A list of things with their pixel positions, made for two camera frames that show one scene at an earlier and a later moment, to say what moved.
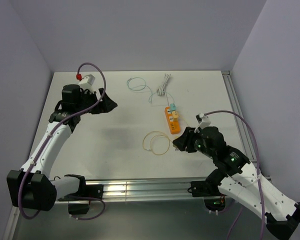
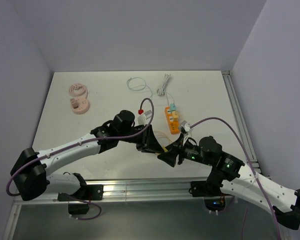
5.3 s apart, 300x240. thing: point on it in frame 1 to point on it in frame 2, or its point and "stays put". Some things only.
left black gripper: (106, 105) to (148, 142)
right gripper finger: (181, 142) to (169, 157)
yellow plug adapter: (175, 114) stays put
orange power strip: (174, 127) stays put
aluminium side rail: (240, 120) stays put
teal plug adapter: (173, 106) stays put
